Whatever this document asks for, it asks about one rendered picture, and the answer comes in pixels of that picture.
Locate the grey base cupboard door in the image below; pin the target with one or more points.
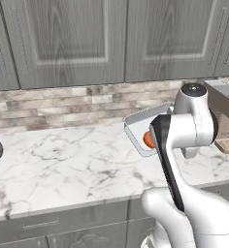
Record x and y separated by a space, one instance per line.
137 232
16 244
87 237

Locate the orange food piece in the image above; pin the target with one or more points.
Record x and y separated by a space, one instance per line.
148 140

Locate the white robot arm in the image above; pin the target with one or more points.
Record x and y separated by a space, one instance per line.
197 213

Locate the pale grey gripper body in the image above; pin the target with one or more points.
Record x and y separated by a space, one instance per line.
190 152

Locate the white tupperware container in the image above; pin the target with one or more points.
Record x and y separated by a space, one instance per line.
137 127

